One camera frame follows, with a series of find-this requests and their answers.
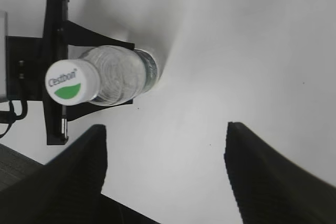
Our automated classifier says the clear Cestbon water bottle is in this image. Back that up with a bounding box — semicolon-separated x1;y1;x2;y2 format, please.
80;46;160;106

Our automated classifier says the white green-leaf bottle cap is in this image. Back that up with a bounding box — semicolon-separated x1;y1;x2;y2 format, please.
45;59;101;106

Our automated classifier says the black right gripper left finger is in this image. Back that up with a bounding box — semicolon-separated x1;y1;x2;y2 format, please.
1;124;152;223

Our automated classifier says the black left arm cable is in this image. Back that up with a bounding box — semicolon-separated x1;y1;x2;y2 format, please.
0;100;28;138

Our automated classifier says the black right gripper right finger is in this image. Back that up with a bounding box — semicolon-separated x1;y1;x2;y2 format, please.
224;122;335;223

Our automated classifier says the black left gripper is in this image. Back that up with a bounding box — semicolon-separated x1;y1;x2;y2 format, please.
5;0;135;145

